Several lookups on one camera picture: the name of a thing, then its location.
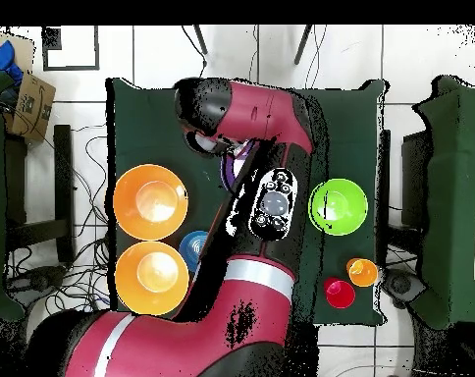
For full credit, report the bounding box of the purple bowl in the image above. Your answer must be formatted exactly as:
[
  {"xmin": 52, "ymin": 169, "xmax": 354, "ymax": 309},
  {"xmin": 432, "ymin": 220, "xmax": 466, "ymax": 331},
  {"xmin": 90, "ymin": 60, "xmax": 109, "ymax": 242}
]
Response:
[{"xmin": 219, "ymin": 139, "xmax": 258, "ymax": 189}]

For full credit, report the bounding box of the blue bowl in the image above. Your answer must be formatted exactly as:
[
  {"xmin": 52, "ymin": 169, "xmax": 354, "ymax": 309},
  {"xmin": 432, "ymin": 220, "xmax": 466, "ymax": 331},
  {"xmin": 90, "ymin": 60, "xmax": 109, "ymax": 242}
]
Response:
[{"xmin": 179, "ymin": 230, "xmax": 210, "ymax": 275}]

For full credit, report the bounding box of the large orange bowl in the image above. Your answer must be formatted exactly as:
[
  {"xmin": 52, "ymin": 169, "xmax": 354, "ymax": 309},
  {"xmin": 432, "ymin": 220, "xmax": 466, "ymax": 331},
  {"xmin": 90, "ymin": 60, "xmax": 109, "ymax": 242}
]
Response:
[
  {"xmin": 112, "ymin": 163, "xmax": 190, "ymax": 242},
  {"xmin": 114, "ymin": 241, "xmax": 190, "ymax": 318}
]

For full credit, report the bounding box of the large green bowl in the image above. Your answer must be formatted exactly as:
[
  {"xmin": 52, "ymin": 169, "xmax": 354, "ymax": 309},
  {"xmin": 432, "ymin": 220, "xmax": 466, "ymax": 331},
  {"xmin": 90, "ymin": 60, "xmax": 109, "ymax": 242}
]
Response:
[{"xmin": 307, "ymin": 178, "xmax": 369, "ymax": 237}]

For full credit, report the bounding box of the red cup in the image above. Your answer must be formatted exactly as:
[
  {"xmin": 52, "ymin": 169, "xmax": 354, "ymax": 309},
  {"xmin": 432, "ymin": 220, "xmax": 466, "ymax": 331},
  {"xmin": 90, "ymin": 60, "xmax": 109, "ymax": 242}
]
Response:
[{"xmin": 323, "ymin": 277, "xmax": 357, "ymax": 310}]

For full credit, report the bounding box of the dark green table cloth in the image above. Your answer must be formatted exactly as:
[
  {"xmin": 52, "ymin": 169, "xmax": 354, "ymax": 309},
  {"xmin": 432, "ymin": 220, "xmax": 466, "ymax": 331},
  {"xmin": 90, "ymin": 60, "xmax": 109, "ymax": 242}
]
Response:
[{"xmin": 105, "ymin": 77, "xmax": 390, "ymax": 327}]

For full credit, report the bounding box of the orange cup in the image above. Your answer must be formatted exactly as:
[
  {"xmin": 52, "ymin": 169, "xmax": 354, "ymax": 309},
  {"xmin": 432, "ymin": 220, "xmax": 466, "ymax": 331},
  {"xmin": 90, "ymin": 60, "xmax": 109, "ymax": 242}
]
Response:
[{"xmin": 345, "ymin": 257, "xmax": 380, "ymax": 289}]

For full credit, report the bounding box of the black tripod leg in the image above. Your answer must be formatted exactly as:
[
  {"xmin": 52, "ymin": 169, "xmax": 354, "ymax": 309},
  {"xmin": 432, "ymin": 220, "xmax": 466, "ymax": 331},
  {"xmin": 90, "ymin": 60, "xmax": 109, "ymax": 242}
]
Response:
[
  {"xmin": 292, "ymin": 24, "xmax": 314, "ymax": 66},
  {"xmin": 192, "ymin": 24, "xmax": 209, "ymax": 56}
]

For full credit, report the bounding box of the black bench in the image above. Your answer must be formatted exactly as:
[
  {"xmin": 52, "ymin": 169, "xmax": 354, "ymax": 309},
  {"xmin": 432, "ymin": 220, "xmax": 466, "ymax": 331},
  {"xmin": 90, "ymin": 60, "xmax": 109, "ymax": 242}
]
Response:
[{"xmin": 3, "ymin": 124, "xmax": 76, "ymax": 264}]

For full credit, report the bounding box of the cardboard box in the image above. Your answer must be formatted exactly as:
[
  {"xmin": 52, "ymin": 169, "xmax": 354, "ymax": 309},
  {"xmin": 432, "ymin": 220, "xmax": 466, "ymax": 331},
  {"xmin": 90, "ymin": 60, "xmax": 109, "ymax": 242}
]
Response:
[{"xmin": 3, "ymin": 70, "xmax": 57, "ymax": 142}]

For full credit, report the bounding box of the blue cloth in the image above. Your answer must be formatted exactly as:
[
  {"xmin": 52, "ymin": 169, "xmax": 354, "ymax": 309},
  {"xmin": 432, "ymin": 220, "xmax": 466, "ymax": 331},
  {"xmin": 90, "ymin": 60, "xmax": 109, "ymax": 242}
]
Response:
[{"xmin": 0, "ymin": 39, "xmax": 25, "ymax": 85}]

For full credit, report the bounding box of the tangle of cables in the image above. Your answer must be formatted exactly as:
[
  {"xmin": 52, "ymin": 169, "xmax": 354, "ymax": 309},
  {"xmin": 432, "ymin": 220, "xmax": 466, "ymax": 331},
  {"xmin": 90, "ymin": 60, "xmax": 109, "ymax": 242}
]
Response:
[{"xmin": 3, "ymin": 125, "xmax": 117, "ymax": 315}]

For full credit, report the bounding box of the black pedestal foot with knob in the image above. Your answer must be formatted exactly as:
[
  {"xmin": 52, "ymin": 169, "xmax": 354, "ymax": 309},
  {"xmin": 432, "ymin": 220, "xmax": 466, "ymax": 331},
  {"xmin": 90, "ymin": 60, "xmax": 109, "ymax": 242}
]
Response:
[{"xmin": 5, "ymin": 264, "xmax": 68, "ymax": 303}]

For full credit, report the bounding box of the black square frame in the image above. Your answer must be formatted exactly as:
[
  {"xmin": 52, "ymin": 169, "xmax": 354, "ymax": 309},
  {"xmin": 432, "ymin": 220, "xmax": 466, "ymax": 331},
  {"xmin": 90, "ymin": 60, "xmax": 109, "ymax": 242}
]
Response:
[{"xmin": 40, "ymin": 25, "xmax": 101, "ymax": 73}]

